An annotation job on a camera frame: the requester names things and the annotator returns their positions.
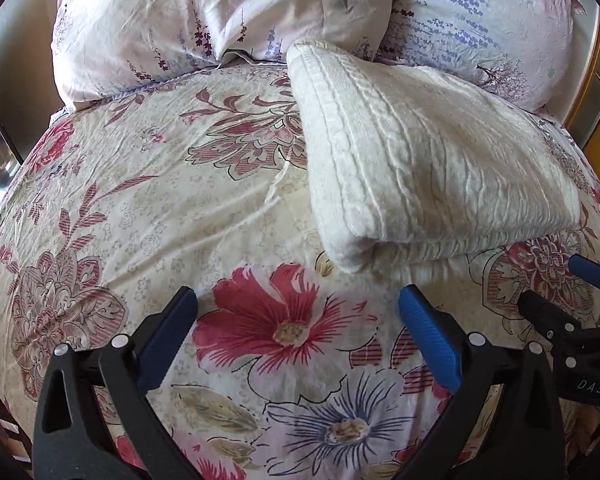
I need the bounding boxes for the pillow with blue lavender print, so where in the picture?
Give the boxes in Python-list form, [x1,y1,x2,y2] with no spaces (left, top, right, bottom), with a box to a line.
[377,0,589,113]

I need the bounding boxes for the white pillow with purple flowers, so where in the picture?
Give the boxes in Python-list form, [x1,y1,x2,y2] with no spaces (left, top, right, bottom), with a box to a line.
[51,0,398,112]

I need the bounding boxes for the white cable-knit sweater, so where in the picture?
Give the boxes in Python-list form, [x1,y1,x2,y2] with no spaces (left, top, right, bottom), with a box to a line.
[286,37,582,275]

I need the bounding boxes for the floral bed sheet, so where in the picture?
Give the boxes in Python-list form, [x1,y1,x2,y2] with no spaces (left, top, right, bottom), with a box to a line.
[0,57,600,480]

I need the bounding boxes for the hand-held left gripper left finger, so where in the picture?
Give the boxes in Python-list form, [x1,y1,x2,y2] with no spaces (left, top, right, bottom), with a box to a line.
[32,286,201,480]

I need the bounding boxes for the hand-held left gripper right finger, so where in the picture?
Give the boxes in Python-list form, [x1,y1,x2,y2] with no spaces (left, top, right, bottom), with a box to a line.
[398,284,567,480]

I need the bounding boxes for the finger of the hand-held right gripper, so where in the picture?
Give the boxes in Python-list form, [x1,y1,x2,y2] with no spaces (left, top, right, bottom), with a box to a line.
[517,289,589,361]
[567,254,600,294]

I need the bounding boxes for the wooden headboard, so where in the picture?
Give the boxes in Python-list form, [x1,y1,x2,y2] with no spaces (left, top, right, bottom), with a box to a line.
[564,5,600,188]

